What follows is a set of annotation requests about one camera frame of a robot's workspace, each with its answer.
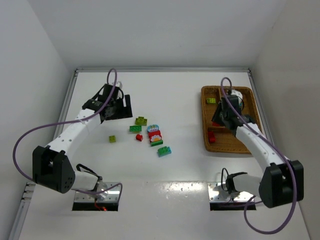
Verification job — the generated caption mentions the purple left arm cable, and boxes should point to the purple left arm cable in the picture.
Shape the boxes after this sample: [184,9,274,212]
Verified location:
[12,68,123,198]

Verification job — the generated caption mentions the lime square lego brick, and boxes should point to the lime square lego brick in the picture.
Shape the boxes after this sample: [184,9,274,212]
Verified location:
[108,135,117,143]

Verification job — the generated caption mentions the lime hollow lego brick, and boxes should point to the lime hollow lego brick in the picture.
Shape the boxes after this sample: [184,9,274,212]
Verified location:
[135,116,148,126]

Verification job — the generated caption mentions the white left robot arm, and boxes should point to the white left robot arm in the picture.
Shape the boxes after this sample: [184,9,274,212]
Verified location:
[32,83,133,194]

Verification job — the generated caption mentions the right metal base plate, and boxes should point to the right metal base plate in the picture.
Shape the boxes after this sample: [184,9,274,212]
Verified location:
[207,182,253,204]

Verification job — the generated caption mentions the red long lego brick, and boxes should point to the red long lego brick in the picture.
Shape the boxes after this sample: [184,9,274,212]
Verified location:
[207,131,216,144]

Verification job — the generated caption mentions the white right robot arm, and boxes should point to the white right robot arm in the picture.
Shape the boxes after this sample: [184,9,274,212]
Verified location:
[212,95,304,208]

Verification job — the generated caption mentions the green and blue lego stack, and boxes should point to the green and blue lego stack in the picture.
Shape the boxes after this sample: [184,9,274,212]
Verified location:
[157,146,172,157]

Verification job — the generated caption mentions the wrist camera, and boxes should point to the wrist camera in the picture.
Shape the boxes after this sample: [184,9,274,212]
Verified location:
[228,89,245,110]
[115,81,123,89]

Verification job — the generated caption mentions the red flower picture lego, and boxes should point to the red flower picture lego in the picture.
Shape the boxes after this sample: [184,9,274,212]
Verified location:
[148,130,162,143]

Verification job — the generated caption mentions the red curved lego brick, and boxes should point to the red curved lego brick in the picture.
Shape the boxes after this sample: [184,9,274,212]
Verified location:
[212,122,221,127]

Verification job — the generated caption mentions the green long lego brick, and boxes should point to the green long lego brick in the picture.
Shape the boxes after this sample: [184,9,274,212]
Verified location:
[129,125,142,133]

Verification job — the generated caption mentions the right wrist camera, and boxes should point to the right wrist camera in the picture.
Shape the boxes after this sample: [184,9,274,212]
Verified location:
[228,89,245,110]

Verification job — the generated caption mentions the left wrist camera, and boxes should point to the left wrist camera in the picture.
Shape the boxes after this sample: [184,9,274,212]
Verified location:
[115,81,123,89]

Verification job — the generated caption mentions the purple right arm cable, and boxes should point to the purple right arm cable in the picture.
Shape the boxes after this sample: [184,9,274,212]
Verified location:
[220,76,298,235]

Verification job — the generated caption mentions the small red lego brick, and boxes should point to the small red lego brick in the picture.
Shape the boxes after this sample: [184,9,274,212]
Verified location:
[135,134,143,142]

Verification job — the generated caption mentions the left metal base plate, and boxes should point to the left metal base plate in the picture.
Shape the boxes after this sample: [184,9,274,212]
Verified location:
[73,181,123,204]

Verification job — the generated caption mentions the lime lego brick in basket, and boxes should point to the lime lego brick in basket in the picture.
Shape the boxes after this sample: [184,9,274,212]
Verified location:
[206,97,216,105]

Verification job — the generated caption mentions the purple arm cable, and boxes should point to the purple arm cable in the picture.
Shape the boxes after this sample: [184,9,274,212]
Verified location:
[220,76,298,235]
[12,68,123,198]

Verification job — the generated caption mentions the wicker divided basket tray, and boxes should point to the wicker divided basket tray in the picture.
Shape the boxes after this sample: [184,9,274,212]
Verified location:
[200,85,262,154]

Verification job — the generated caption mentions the metal base plate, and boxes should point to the metal base plate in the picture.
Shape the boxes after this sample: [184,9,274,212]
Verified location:
[207,182,253,204]
[73,181,123,204]

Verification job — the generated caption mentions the green flat lego base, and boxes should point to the green flat lego base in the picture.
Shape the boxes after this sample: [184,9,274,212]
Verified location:
[150,140,163,147]

